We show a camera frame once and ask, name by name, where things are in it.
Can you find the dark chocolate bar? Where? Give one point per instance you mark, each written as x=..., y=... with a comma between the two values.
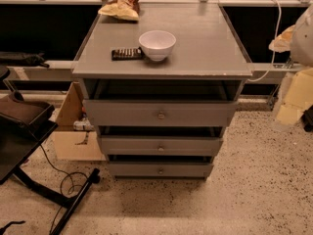
x=127, y=54

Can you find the grey bottom drawer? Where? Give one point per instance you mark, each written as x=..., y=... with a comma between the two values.
x=159, y=170

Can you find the yellow chip bag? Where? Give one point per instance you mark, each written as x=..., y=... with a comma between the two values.
x=121, y=9

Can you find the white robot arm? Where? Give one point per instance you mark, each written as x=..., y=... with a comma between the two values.
x=298, y=39

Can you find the grey drawer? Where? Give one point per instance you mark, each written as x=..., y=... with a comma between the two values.
x=159, y=170
x=163, y=146
x=158, y=113

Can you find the white bowl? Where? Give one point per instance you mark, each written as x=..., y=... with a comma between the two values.
x=157, y=45

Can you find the grey drawer cabinet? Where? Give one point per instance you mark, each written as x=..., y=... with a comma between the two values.
x=206, y=65

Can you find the cardboard box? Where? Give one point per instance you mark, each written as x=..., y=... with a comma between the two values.
x=71, y=143

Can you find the small white bottle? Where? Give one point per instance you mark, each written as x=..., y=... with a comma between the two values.
x=83, y=125

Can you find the black stand with tray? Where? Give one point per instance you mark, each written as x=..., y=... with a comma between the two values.
x=24, y=126

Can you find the grey top drawer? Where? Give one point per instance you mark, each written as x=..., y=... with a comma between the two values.
x=158, y=113

